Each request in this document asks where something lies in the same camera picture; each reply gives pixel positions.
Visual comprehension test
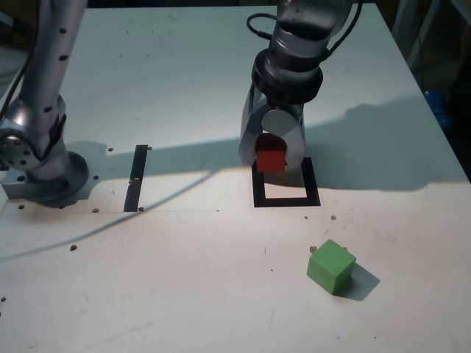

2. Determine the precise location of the blue plastic object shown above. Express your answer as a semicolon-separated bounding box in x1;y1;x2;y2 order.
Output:
424;87;452;130

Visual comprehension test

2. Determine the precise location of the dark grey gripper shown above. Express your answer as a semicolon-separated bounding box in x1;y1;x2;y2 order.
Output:
238;83;307;169

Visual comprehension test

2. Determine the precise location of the black tape square outline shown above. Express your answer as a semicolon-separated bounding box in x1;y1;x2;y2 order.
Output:
251;157;322;209

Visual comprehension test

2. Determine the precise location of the black tape strip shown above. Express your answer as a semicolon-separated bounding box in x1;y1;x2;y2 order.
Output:
124;144;149;213

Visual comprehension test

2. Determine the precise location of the red cube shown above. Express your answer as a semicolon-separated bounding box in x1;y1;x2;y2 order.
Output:
255;134;288;173

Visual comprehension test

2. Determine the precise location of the green cube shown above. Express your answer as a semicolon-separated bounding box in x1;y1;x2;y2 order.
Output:
307;238;357;296

